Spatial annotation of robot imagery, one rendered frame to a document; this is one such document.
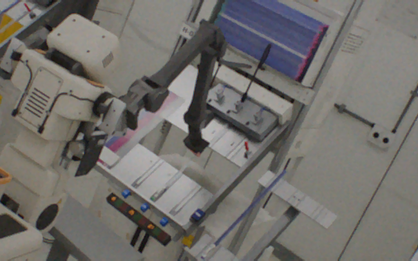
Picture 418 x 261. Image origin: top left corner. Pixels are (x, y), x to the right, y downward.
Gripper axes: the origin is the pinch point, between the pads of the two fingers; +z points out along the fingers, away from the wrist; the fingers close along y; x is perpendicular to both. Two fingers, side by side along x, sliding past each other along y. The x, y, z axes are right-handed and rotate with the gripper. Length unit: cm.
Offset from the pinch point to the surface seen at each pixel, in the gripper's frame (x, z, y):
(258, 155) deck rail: -15.9, 0.2, -21.3
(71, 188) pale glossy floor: 10, 120, 111
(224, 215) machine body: -3.6, 47.2, -10.0
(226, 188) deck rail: 5.9, 0.1, -21.1
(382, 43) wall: -175, 69, -1
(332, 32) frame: -65, -36, -23
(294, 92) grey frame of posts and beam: -46, -11, -18
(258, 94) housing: -39.0, -6.4, -3.9
